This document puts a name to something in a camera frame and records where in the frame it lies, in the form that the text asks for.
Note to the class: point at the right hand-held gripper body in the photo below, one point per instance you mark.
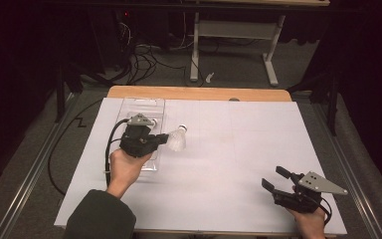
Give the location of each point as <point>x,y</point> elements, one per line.
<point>308,186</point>

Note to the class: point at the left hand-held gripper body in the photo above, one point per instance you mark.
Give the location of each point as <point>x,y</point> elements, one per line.
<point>137,142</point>

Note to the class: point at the clear plastic box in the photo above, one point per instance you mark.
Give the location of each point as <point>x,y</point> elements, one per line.
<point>142,106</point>

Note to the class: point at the person's left hand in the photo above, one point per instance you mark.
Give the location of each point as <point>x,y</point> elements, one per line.
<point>124,169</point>

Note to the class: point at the person's right hand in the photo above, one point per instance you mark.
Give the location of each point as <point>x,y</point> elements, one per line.
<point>311,224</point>

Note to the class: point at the white table cover sheet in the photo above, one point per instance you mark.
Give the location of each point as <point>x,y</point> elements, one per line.
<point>262,139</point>

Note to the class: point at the small white floor object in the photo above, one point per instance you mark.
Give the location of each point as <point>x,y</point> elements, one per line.
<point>209,77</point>

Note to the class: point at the black metal stand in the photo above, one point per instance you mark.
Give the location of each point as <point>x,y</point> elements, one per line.
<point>333,109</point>
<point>59,99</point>

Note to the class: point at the dark round table plug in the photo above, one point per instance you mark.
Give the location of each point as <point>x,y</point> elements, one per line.
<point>234,99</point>

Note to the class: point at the black equipment with red light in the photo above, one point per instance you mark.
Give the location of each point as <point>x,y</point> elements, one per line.
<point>146,26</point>

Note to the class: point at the metal floor rail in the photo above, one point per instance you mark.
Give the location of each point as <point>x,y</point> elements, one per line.
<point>351,179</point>
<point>30,179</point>

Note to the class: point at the white desk frame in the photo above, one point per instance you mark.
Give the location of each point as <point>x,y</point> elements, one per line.
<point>235,30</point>

